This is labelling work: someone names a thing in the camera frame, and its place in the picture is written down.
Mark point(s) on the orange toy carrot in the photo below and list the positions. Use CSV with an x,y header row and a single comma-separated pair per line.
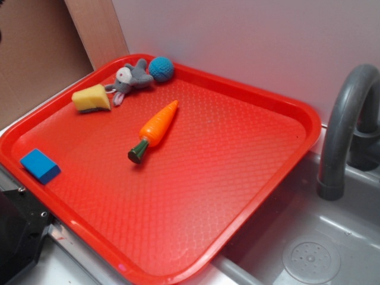
x,y
153,131

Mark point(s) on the red plastic tray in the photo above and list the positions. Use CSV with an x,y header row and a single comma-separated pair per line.
x,y
163,220

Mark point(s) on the blue crocheted ball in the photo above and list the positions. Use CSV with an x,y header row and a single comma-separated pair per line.
x,y
161,69

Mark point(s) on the grey plush mouse toy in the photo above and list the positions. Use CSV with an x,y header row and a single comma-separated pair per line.
x,y
128,78

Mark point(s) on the yellow cheese wedge toy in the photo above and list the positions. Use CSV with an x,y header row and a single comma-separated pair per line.
x,y
91,99

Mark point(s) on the grey toy sink basin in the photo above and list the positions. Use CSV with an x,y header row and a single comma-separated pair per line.
x,y
296,237

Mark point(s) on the blue rectangular block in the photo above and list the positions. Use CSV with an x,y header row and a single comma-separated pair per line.
x,y
40,166

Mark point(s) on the wooden board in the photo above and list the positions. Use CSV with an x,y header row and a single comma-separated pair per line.
x,y
99,30

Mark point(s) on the grey toy faucet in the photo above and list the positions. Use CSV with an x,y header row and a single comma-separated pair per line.
x,y
352,135

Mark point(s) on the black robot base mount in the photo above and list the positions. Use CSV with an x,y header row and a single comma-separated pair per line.
x,y
24,225

